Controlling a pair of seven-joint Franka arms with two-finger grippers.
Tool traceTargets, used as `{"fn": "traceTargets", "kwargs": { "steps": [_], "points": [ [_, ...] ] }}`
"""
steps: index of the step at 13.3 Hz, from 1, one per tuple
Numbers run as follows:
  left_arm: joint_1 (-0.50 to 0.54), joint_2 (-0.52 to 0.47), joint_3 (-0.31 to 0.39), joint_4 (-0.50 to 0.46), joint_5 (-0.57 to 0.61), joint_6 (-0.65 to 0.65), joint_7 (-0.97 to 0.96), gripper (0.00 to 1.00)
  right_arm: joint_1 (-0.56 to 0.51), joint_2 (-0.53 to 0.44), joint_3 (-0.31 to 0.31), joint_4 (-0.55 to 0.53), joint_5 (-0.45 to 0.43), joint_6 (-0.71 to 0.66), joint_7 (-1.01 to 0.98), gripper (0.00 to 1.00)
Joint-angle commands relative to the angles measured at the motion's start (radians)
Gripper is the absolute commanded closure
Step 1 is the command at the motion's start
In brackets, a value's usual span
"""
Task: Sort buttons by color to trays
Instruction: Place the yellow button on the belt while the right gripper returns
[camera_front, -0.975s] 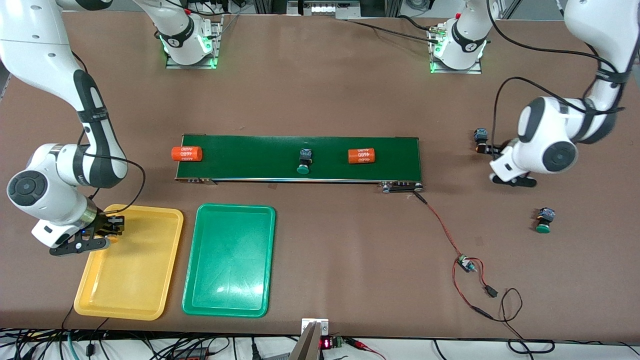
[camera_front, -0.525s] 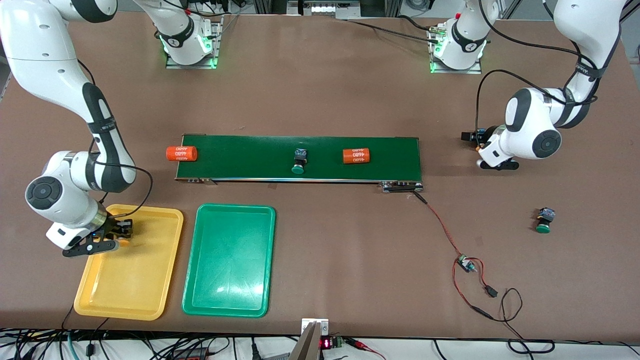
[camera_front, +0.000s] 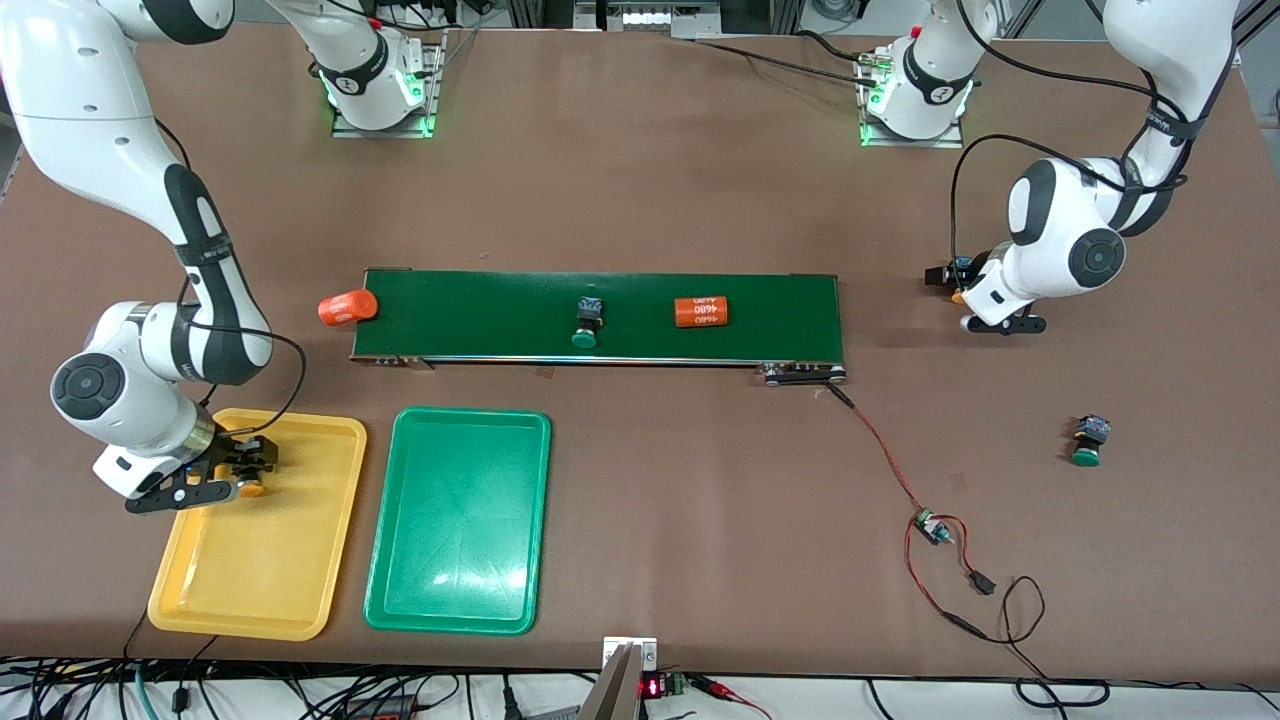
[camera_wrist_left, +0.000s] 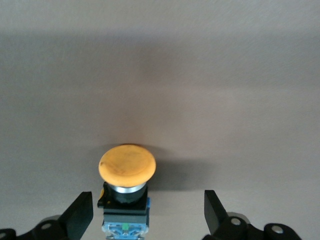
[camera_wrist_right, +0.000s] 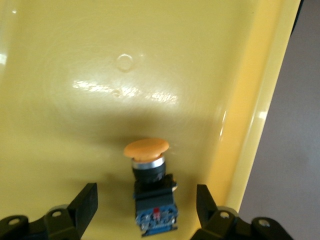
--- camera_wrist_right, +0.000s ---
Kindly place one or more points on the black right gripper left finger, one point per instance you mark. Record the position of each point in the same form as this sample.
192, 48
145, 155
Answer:
82, 207

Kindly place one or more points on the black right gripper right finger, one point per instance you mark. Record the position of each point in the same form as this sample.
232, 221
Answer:
208, 210

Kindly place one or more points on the yellow mushroom push button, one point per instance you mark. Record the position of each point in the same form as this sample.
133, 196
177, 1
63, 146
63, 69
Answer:
146, 148

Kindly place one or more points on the yellow plastic tray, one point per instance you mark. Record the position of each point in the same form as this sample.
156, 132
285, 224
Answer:
125, 75

